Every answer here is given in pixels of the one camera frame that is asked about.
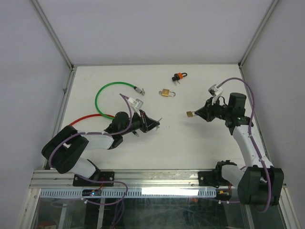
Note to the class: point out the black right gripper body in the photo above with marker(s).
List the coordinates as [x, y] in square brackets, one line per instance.
[217, 110]

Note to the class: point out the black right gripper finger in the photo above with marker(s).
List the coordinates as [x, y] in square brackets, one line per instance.
[202, 111]
[207, 118]

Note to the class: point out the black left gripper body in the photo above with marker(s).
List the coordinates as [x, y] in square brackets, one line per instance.
[138, 122]

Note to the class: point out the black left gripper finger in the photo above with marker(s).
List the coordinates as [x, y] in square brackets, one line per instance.
[149, 127]
[146, 119]

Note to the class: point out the small brass long-shackle padlock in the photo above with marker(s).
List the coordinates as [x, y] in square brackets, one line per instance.
[191, 114]

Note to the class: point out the large brass padlock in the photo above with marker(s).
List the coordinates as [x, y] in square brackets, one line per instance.
[167, 93]

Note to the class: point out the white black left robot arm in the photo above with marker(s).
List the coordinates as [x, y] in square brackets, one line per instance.
[64, 151]

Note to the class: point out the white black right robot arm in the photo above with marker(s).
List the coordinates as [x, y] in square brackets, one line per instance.
[260, 183]

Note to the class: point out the orange black padlock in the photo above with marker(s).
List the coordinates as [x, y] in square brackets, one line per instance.
[178, 76]

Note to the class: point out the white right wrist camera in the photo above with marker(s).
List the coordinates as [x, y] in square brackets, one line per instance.
[216, 92]

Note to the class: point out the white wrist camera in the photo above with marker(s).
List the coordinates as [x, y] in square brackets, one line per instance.
[136, 104]
[216, 92]

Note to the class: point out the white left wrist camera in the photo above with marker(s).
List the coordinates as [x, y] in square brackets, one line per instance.
[136, 104]

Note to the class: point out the green cable lock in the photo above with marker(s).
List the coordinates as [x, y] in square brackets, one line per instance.
[108, 100]

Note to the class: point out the red cable lock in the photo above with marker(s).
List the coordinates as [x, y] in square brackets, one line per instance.
[91, 116]

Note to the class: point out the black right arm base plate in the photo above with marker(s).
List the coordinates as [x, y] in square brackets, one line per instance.
[208, 178]

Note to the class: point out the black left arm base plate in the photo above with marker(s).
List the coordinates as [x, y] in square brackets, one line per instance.
[100, 178]

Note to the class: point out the aluminium mounting rail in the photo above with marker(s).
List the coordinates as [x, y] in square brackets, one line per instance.
[184, 178]

